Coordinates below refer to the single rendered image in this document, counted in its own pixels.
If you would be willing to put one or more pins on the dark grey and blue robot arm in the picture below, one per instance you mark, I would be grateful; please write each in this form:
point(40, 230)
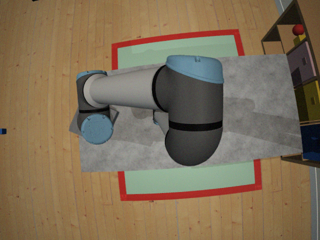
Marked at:
point(186, 96)

